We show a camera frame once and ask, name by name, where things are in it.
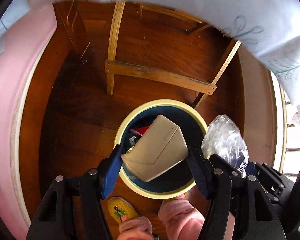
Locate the clear plastic bag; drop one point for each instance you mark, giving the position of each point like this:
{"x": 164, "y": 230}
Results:
{"x": 224, "y": 139}

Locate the left yellow knitted slipper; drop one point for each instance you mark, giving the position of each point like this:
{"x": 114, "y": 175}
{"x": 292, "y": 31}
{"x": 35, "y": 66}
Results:
{"x": 120, "y": 210}

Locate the wooden folding table frame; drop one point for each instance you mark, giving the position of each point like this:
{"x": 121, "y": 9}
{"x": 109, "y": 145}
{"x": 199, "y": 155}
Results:
{"x": 113, "y": 67}

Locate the crumpled silver foil wrapper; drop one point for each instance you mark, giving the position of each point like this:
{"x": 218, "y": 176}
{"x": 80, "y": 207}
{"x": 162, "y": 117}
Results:
{"x": 131, "y": 143}

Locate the dark wooden cabinet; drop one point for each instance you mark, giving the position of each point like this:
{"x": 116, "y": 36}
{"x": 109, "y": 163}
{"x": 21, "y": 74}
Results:
{"x": 67, "y": 13}

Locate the beige cardboard box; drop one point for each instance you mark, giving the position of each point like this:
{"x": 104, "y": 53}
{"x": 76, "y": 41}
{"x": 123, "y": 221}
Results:
{"x": 160, "y": 148}

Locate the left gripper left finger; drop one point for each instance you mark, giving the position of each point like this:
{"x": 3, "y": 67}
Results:
{"x": 108, "y": 171}

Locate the red paper trash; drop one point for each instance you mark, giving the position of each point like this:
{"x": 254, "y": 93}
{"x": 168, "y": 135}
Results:
{"x": 139, "y": 131}

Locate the pink bed sheet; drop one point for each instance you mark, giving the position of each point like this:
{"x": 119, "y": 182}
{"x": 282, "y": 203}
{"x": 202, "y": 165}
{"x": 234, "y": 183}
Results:
{"x": 23, "y": 45}

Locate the round blue trash bin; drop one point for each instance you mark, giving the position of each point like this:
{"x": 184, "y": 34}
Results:
{"x": 178, "y": 179}

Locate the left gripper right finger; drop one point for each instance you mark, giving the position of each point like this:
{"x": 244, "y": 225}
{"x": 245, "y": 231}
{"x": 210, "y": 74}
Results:
{"x": 200, "y": 171}

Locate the left pink trouser leg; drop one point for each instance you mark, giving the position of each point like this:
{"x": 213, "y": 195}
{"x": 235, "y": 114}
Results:
{"x": 136, "y": 228}

